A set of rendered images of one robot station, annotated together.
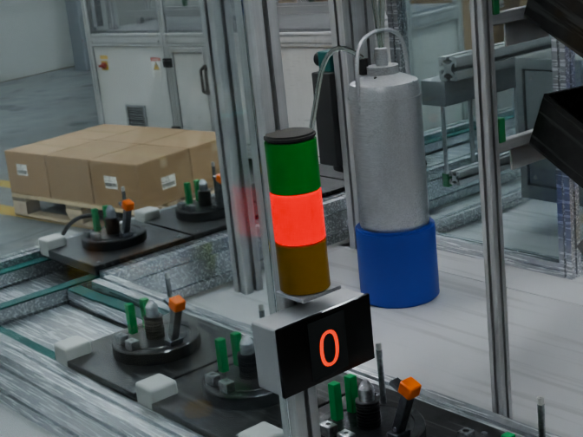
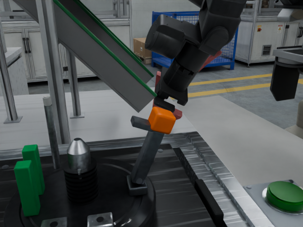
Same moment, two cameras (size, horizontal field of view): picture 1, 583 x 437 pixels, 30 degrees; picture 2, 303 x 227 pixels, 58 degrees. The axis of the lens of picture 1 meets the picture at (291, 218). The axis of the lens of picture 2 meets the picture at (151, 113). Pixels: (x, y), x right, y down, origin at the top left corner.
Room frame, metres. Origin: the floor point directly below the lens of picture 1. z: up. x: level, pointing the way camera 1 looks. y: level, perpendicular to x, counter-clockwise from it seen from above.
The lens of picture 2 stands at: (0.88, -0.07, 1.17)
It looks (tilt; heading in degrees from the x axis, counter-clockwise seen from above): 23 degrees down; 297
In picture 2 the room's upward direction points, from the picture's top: straight up
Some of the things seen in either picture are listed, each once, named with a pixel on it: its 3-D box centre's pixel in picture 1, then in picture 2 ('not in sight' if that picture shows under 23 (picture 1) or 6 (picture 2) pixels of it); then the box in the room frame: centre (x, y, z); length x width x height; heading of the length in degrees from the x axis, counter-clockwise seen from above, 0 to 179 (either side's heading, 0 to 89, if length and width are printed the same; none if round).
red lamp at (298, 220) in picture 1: (298, 214); not in sight; (1.01, -0.01, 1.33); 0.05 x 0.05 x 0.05
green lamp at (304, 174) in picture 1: (292, 164); not in sight; (1.01, -0.01, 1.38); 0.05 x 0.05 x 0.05
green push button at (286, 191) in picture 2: not in sight; (285, 198); (0.86, -0.35, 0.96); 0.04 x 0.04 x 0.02
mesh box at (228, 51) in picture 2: not in sight; (192, 40); (2.49, -4.87, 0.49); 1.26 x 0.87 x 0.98; 50
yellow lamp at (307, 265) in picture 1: (303, 263); not in sight; (1.01, -0.01, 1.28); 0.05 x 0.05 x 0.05
